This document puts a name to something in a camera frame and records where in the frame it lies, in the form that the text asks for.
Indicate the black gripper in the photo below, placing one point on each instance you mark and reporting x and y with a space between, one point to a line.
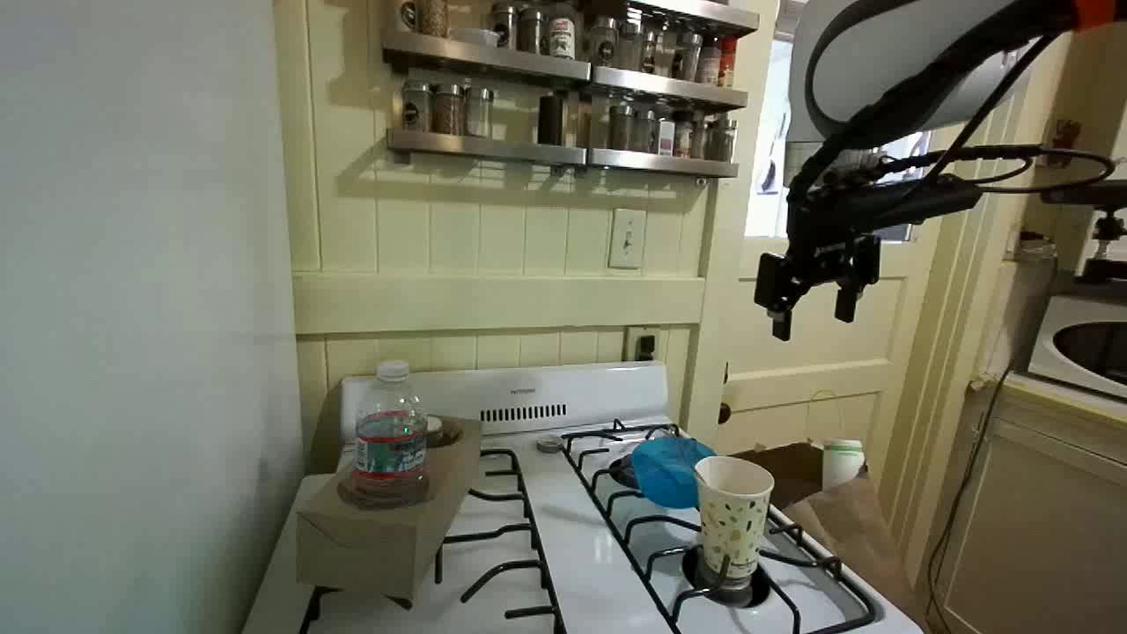
823 264

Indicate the cream panel door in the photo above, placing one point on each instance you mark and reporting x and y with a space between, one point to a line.
823 376

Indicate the small white container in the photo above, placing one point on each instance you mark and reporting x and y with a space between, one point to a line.
844 464

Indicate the clear jar silver lid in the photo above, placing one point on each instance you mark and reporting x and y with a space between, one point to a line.
720 138

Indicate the brown spice jar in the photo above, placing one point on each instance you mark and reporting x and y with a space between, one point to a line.
690 135

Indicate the dotted paper cup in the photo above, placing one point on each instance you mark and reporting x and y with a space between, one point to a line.
734 511

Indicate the blue bowl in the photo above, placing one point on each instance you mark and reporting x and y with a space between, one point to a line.
660 475

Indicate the white label spice jar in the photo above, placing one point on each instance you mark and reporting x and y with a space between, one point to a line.
666 133

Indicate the glass spice jar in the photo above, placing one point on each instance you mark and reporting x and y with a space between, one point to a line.
423 15
645 129
505 27
660 47
480 112
688 53
632 45
620 126
531 28
448 107
417 107
603 40
714 60

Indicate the red spice jar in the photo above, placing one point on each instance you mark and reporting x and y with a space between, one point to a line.
727 64

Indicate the white microwave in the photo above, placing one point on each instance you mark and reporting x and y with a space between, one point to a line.
1085 347

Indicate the stove burner under cup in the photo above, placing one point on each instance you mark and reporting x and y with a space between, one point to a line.
750 587

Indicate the black stove grate under cup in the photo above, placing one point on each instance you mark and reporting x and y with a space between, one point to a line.
640 548

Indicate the cream cabinet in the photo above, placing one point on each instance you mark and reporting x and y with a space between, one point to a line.
1042 517

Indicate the metal spice shelf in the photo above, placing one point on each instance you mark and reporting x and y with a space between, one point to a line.
493 148
704 15
493 53

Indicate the white gas stove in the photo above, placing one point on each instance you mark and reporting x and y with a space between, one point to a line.
574 517

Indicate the dark spice jar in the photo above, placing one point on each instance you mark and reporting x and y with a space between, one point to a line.
554 118

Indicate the white bottle spice jar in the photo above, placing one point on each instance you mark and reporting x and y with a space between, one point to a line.
566 34

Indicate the black stove grate under box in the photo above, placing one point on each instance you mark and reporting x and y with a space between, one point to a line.
505 541

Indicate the dark round lid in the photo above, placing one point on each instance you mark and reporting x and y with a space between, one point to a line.
444 432

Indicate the cardboard box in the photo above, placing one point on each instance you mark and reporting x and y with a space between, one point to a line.
376 534

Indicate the white refrigerator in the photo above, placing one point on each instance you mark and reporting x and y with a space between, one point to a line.
142 303

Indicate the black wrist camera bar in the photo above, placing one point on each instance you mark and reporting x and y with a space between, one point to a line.
880 201

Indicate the wall outlet with black plug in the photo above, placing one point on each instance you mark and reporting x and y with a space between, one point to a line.
645 347

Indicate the wall power outlet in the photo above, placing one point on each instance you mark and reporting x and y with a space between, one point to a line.
629 237

